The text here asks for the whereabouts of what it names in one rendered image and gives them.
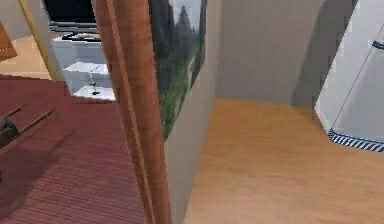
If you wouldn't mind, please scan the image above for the framed forest landscape picture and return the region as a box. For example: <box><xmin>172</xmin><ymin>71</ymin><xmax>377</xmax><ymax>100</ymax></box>
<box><xmin>147</xmin><ymin>0</ymin><xmax>209</xmax><ymax>142</ymax></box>

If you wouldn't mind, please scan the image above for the brown wooden room door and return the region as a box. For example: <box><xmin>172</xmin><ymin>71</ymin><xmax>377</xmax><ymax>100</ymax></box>
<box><xmin>90</xmin><ymin>0</ymin><xmax>173</xmax><ymax>224</ymax></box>

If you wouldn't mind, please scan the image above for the white shelf television stand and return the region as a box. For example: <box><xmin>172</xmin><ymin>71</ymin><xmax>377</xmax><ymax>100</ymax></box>
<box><xmin>50</xmin><ymin>34</ymin><xmax>116</xmax><ymax>102</ymax></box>

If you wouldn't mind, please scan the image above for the flat black object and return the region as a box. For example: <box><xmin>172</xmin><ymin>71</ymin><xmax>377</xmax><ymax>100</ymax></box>
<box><xmin>61</xmin><ymin>32</ymin><xmax>102</xmax><ymax>43</ymax></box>

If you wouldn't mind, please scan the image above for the black television set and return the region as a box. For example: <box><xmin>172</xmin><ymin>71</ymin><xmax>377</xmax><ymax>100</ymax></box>
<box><xmin>42</xmin><ymin>0</ymin><xmax>100</xmax><ymax>34</ymax></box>

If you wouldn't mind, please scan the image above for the brown wooden board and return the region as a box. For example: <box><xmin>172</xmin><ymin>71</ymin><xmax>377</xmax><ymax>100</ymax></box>
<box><xmin>0</xmin><ymin>21</ymin><xmax>18</xmax><ymax>63</ymax></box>

